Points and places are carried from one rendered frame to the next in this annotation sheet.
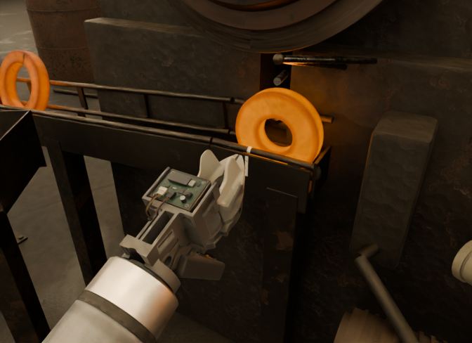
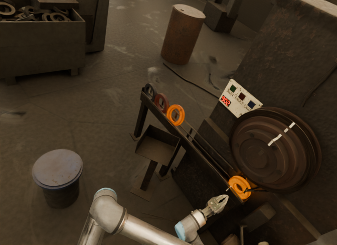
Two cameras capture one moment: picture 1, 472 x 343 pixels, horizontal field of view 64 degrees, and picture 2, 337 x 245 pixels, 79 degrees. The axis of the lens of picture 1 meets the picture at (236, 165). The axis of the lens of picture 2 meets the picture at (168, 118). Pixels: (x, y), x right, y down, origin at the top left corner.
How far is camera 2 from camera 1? 97 cm
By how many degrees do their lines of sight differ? 14
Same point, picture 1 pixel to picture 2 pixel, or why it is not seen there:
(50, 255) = not seen: hidden behind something
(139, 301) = (201, 223)
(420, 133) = (268, 216)
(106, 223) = not seen: hidden behind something
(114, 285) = (198, 218)
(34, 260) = not seen: hidden behind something
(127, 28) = (215, 131)
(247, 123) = (233, 180)
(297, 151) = (241, 195)
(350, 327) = (231, 238)
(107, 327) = (195, 225)
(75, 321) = (191, 221)
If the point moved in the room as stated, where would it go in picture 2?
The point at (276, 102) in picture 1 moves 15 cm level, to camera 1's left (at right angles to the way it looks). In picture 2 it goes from (242, 184) to (221, 172)
